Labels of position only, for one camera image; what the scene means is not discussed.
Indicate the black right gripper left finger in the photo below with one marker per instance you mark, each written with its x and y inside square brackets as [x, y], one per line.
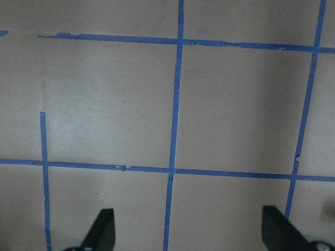
[102, 234]

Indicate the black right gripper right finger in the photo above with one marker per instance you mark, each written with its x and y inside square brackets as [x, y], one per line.
[278, 233]

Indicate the brown paper table cover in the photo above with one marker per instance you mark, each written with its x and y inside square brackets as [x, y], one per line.
[185, 117]

